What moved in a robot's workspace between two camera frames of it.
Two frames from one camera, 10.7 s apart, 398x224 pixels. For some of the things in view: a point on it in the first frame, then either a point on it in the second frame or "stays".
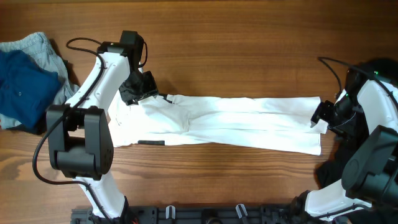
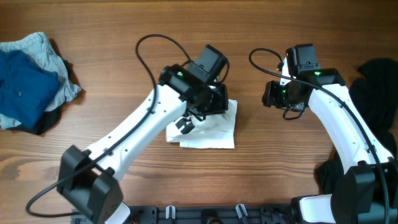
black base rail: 219,214 stays
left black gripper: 151,89 → 220,104
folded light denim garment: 37,47 stays
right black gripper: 321,112 → 270,97
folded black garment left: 38,128 stays
